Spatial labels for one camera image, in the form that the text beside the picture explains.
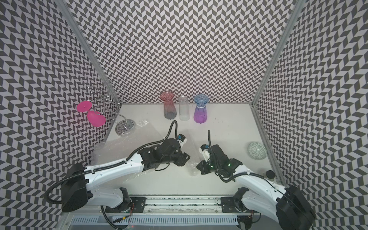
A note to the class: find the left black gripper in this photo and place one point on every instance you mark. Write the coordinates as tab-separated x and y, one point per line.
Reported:
181	161

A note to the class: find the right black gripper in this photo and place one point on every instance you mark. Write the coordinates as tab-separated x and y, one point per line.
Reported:
203	170

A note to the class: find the red black ribbed vase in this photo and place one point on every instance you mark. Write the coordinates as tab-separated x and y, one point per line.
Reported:
169	109

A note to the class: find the clear ribbed glass vase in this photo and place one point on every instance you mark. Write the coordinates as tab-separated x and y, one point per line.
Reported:
184	114

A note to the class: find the purple blue tumbler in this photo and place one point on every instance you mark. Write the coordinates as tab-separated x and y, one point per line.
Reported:
200	114

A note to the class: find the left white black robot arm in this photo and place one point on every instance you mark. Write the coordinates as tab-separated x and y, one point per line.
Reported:
82	185

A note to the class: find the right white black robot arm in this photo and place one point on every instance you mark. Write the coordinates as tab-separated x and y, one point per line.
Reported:
286	205

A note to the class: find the green patterned round bowl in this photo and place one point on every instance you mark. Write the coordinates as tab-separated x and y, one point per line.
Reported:
257	151

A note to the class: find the small black-lidded glass jar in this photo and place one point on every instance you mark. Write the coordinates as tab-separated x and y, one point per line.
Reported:
270	175

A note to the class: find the pink plastic wine glass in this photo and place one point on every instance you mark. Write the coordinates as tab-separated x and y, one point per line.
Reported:
96	118

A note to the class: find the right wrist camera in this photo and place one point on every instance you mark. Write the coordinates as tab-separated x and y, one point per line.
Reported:
204	151

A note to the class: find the aluminium front rail frame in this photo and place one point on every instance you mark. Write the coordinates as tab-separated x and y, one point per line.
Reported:
183	212

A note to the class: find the chrome wire glass rack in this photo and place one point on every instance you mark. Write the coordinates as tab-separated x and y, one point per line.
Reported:
104	103

